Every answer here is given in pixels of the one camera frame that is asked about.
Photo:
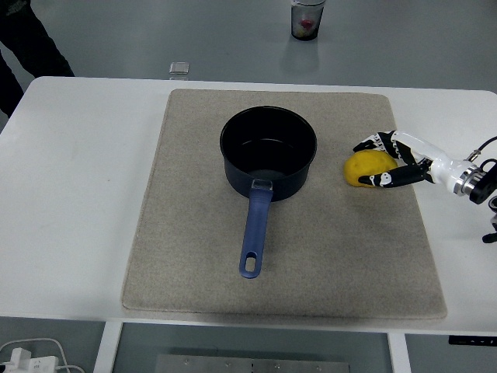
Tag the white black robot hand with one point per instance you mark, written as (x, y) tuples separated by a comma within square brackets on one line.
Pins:
[(442, 167)]

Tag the beige fabric mat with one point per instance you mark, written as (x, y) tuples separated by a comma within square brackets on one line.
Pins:
[(310, 252)]

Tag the black table control panel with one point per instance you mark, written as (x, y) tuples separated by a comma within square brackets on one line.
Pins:
[(471, 340)]

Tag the white table leg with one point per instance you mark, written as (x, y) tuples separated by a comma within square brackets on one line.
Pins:
[(106, 349), (399, 353)]

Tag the grey metal plate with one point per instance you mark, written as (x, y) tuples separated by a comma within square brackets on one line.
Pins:
[(252, 364)]

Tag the small clear plastic box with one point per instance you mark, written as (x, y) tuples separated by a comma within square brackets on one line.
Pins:
[(179, 69)]

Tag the person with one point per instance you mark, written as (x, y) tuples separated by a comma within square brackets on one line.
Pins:
[(27, 50)]

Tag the white power strip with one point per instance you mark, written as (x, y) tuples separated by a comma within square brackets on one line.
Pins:
[(27, 361)]

